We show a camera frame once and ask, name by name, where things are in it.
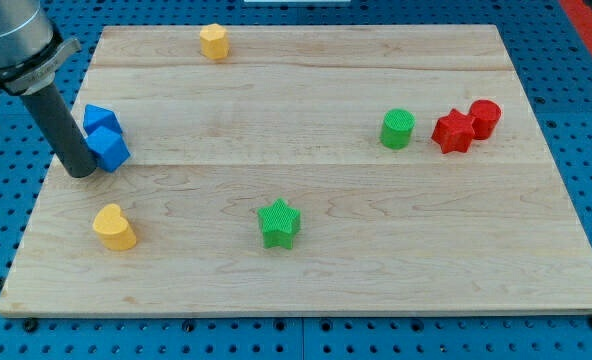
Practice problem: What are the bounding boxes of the blue cube block front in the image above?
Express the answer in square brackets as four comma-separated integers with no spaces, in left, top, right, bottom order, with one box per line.
[86,127,130,173]

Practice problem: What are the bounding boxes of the green star block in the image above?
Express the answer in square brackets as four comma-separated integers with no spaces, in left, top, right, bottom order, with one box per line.
[257,198,301,250]

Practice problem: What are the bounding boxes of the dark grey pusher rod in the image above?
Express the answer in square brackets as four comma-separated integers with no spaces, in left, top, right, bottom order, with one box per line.
[20,83,97,178]

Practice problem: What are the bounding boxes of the green cylinder block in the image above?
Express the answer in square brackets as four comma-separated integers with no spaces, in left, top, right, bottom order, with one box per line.
[380,108,415,150]

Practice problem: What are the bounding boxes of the red star block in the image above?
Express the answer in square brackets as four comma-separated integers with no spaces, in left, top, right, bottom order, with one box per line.
[431,109,475,154]

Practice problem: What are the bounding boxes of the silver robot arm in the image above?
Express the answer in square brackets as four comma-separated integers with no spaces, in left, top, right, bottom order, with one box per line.
[0,0,81,96]

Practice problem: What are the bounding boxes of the yellow heart block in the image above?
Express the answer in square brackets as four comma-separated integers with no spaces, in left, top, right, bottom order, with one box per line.
[92,203,137,251]

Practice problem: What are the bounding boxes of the blue cube block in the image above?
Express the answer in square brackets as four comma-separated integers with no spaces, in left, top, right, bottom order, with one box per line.
[83,104,123,135]
[86,127,130,173]

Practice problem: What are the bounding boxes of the blue cube block rear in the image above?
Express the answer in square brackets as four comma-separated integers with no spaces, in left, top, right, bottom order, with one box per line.
[83,104,123,135]

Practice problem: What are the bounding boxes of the yellow hexagon block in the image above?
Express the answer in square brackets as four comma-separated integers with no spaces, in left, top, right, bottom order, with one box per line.
[199,23,230,60]

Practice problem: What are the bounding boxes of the wooden board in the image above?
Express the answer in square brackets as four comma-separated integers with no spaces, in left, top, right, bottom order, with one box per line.
[0,25,592,318]

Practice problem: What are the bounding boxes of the red cylinder block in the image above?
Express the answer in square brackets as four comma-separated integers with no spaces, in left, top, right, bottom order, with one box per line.
[469,99,502,140]

